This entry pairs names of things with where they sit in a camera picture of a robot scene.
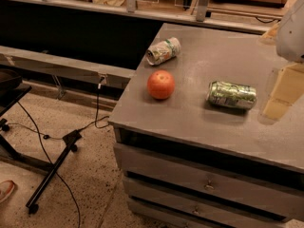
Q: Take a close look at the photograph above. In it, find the black floor cable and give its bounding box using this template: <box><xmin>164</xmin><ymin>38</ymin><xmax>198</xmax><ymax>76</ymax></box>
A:
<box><xmin>6</xmin><ymin>83</ymin><xmax>110</xmax><ymax>228</ymax></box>

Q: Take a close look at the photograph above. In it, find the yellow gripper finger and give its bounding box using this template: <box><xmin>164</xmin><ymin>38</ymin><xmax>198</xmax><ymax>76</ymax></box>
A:
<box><xmin>262</xmin><ymin>63</ymin><xmax>304</xmax><ymax>121</ymax></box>
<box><xmin>260</xmin><ymin>23</ymin><xmax>279</xmax><ymax>45</ymax></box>

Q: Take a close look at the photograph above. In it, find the green soda can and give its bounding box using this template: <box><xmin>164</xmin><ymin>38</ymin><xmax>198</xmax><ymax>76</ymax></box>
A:
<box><xmin>206</xmin><ymin>81</ymin><xmax>257</xmax><ymax>110</ymax></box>

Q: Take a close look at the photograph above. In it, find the black desk left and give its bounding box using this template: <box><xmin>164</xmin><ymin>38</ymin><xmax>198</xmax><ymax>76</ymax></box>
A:
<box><xmin>0</xmin><ymin>69</ymin><xmax>31</xmax><ymax>160</ymax></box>

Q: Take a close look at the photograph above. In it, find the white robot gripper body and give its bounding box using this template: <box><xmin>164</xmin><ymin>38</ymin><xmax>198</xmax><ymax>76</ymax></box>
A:
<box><xmin>276</xmin><ymin>0</ymin><xmax>304</xmax><ymax>63</ymax></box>

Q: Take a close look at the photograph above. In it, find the crushed white green can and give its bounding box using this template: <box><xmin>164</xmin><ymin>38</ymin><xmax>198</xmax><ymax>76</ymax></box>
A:
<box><xmin>145</xmin><ymin>37</ymin><xmax>181</xmax><ymax>66</ymax></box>

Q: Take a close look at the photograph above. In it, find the orange round fruit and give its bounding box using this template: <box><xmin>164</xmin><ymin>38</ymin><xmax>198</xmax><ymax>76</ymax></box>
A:
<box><xmin>147</xmin><ymin>70</ymin><xmax>175</xmax><ymax>100</ymax></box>

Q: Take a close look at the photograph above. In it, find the black stand leg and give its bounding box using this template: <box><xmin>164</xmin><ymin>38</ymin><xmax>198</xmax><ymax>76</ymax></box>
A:
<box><xmin>26</xmin><ymin>130</ymin><xmax>82</xmax><ymax>215</ymax></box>

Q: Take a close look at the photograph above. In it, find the grey bench rail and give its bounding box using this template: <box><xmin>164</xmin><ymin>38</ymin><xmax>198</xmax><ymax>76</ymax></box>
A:
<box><xmin>0</xmin><ymin>46</ymin><xmax>135</xmax><ymax>89</ymax></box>

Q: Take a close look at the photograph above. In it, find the orange white shoe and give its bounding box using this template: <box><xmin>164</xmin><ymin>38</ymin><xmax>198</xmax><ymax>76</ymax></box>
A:
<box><xmin>0</xmin><ymin>180</ymin><xmax>15</xmax><ymax>203</ymax></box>

